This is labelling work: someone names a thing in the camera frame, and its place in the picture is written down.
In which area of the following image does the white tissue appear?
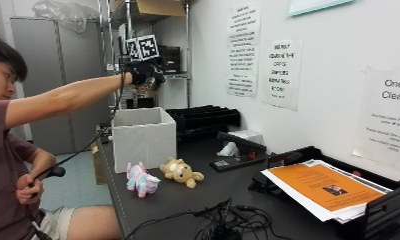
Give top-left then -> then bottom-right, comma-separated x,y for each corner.
215,141 -> 241,158

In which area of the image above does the large-print wall notice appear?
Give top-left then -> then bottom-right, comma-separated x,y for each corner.
351,65 -> 400,174

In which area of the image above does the the person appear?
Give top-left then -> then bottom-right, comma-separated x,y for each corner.
0,37 -> 124,240

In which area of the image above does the white fabric storage box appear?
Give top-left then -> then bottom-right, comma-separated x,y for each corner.
109,106 -> 178,174

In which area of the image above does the tangle of black cables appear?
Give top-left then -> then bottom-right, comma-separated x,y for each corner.
121,198 -> 294,240

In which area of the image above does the pastel unicorn plush toy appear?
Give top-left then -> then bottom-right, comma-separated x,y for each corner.
125,161 -> 161,199

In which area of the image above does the white marker cube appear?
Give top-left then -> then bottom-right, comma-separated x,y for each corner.
125,34 -> 161,62

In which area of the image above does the black appliance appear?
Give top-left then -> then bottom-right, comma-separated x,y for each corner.
157,45 -> 182,74

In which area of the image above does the teal-edged wall board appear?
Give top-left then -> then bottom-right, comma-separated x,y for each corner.
287,0 -> 355,17

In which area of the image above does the paper stack with orange sheet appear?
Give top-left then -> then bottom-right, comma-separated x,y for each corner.
259,159 -> 393,224

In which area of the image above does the black tissue box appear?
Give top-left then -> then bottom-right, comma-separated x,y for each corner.
215,130 -> 269,161

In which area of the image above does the tall narrow wall notice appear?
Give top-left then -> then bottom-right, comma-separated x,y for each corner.
225,2 -> 262,99

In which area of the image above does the clear plastic bag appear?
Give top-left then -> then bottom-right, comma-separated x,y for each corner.
30,0 -> 101,34

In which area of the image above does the grey metal cabinet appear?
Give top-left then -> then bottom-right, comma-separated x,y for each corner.
9,17 -> 121,156

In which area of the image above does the brown spotted plush toy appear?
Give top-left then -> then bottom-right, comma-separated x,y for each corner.
129,81 -> 160,100

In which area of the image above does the black file sorter rack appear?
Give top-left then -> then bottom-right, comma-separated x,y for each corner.
165,104 -> 242,143

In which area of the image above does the cardboard box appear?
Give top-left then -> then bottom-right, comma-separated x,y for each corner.
110,0 -> 186,18

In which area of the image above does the black glove cable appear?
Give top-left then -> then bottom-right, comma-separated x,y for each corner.
28,63 -> 128,198

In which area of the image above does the wide short wall notice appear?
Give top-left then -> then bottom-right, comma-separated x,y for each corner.
259,39 -> 303,111

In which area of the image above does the small black device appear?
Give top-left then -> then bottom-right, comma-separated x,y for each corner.
209,156 -> 254,173

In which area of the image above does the black paper tray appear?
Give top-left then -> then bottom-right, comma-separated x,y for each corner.
246,145 -> 400,240

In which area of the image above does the metal wire shelf rack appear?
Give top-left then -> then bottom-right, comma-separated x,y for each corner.
96,0 -> 193,109

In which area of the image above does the tan teddy bear plush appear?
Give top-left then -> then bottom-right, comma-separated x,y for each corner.
158,157 -> 205,189

